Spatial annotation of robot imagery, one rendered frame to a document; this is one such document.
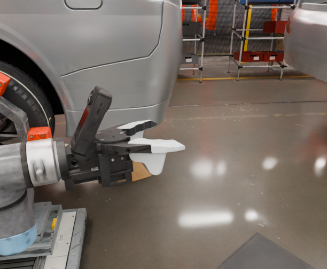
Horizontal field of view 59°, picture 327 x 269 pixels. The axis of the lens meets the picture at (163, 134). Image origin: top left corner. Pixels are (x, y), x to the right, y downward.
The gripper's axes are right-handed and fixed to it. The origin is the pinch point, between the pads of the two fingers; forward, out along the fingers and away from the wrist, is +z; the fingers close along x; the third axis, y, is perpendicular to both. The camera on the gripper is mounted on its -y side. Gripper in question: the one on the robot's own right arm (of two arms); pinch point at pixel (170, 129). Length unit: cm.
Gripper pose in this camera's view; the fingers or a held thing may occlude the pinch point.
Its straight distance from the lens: 54.3
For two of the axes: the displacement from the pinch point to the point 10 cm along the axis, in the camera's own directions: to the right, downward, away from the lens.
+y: 0.5, 9.4, 3.2
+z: 9.4, -1.5, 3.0
